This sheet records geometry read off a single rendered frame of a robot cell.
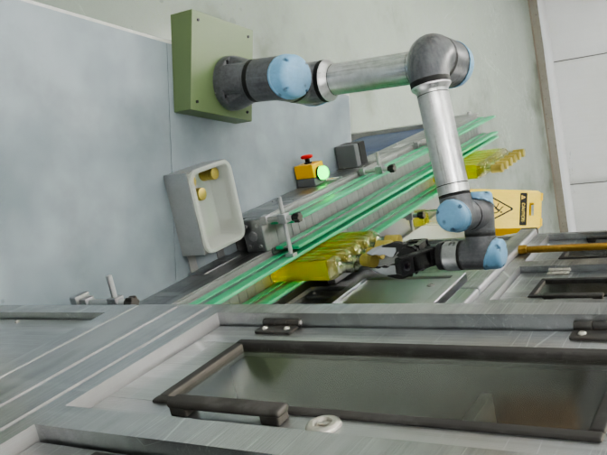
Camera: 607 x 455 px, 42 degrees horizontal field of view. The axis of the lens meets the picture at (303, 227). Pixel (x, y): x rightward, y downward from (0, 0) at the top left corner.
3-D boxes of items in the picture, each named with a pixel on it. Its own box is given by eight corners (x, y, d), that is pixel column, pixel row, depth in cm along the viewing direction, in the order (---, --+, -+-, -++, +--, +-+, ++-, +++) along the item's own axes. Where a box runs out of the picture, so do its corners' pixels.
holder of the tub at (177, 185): (187, 275, 209) (210, 274, 205) (163, 175, 203) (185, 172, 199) (225, 255, 223) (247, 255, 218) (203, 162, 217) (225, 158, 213)
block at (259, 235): (246, 253, 220) (266, 252, 216) (238, 221, 218) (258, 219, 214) (253, 249, 223) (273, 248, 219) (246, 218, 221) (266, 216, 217)
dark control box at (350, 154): (337, 169, 277) (358, 167, 273) (332, 147, 276) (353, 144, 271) (348, 164, 284) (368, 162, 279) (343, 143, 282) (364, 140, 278)
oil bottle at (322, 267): (272, 282, 219) (338, 281, 207) (268, 263, 218) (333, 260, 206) (283, 275, 223) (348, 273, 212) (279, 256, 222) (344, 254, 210)
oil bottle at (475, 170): (434, 182, 315) (501, 176, 299) (431, 169, 314) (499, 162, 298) (438, 180, 319) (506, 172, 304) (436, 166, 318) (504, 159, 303)
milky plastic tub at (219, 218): (183, 256, 207) (209, 255, 203) (163, 174, 203) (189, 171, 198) (222, 237, 221) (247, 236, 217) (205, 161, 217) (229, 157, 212)
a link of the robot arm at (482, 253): (508, 234, 194) (509, 268, 194) (465, 236, 200) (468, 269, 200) (497, 235, 187) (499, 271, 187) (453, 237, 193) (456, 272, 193)
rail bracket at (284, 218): (267, 258, 217) (305, 256, 210) (255, 199, 213) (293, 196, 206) (274, 255, 219) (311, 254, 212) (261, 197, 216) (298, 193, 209)
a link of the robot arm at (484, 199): (481, 190, 185) (484, 236, 185) (498, 190, 195) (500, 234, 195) (450, 192, 190) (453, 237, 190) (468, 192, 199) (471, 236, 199)
